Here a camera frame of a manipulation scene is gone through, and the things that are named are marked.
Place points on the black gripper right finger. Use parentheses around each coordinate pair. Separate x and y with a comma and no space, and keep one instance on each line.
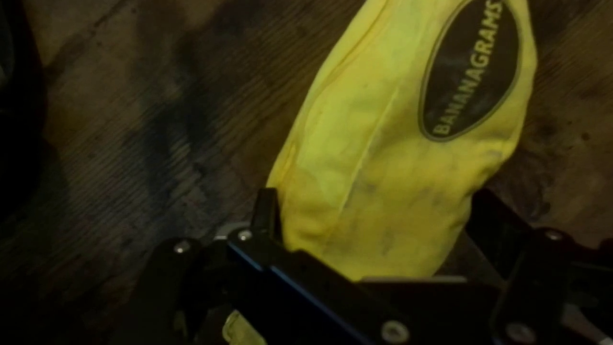
(500,240)

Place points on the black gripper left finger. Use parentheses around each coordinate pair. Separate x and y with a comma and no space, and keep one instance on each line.
(266,217)

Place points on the yellow banana toy pouch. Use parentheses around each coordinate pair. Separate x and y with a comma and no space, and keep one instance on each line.
(376,165)

